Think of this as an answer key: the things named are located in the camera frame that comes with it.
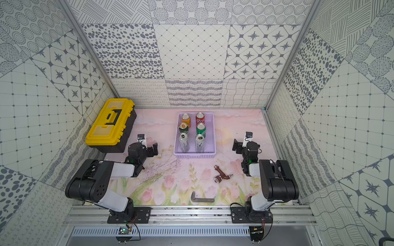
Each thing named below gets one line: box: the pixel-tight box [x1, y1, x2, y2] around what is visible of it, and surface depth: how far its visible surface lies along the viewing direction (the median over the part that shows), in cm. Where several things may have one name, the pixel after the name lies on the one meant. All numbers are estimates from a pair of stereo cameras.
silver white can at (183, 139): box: [178, 132, 190, 153], surface depth 90 cm
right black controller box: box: [248, 226, 265, 245], surface depth 73 cm
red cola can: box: [195, 112, 206, 126], surface depth 103 cm
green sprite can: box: [195, 122, 207, 138], surface depth 98 cm
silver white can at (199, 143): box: [194, 133, 205, 154], surface depth 88 cm
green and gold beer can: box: [178, 122, 190, 134], surface depth 98 cm
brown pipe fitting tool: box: [213, 165, 234, 184], surface depth 87 cm
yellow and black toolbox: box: [85, 98, 137, 154], surface depth 92 cm
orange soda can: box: [181, 112, 192, 129], surface depth 103 cm
